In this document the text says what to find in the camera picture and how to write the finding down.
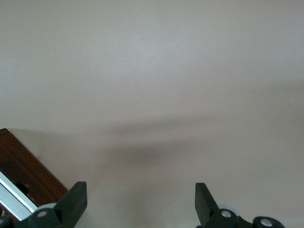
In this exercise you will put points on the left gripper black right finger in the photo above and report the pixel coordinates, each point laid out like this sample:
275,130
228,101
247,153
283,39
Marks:
204,204

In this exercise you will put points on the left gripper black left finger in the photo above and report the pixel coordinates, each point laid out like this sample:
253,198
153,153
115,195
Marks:
73,202

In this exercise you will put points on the dark brown wooden base board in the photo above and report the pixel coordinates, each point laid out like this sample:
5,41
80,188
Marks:
21,161

